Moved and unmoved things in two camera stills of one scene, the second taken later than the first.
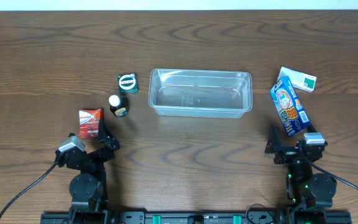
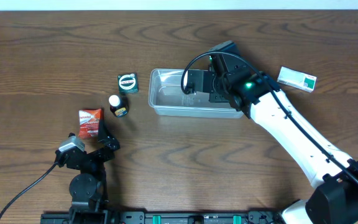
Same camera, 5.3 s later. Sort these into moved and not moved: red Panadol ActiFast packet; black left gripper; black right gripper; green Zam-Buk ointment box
Moved: black right gripper
Not moved: red Panadol ActiFast packet; black left gripper; green Zam-Buk ointment box
